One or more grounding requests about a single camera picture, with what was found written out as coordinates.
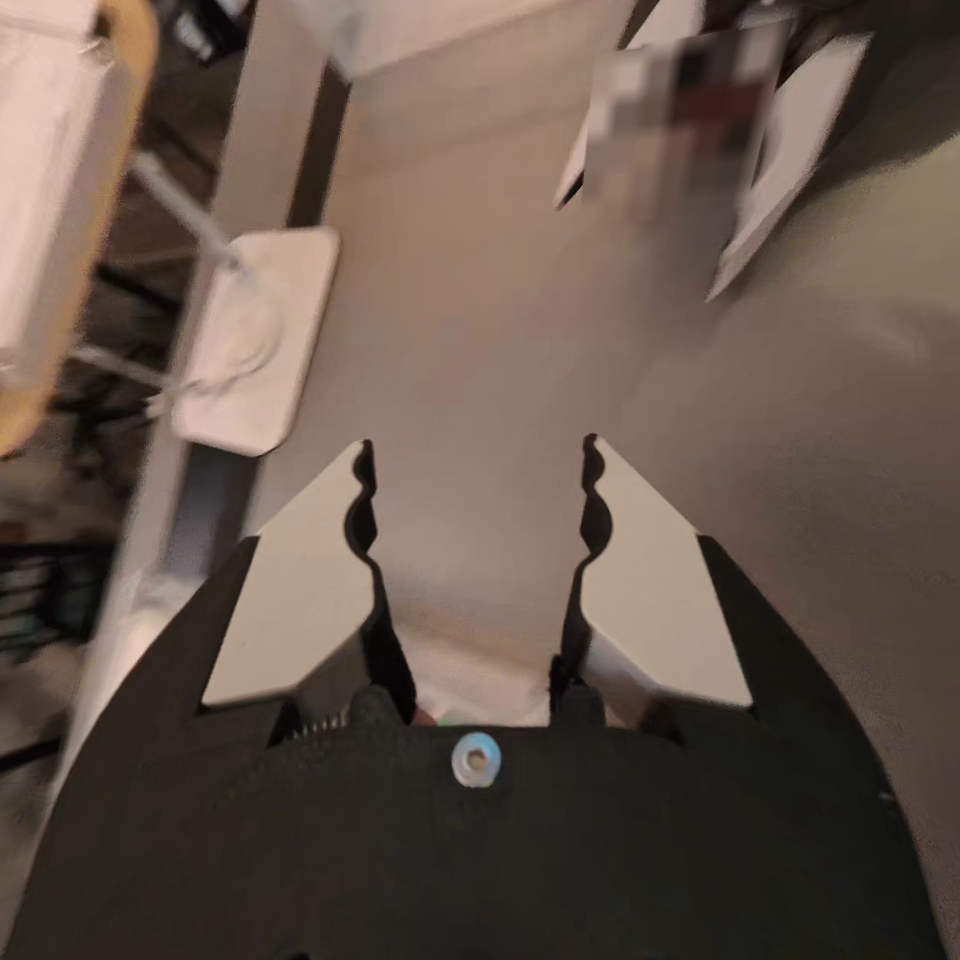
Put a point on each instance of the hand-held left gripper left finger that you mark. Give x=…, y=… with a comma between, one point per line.
x=300, y=600

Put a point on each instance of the clear plastic bin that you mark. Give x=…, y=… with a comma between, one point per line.
x=450, y=30

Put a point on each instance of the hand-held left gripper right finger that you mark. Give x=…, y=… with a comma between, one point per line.
x=660, y=600

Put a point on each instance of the wooden document stand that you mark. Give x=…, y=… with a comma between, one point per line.
x=255, y=337

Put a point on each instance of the printed paper sheets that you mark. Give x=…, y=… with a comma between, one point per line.
x=52, y=187

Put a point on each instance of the white cardboard box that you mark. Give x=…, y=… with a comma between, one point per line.
x=802, y=135

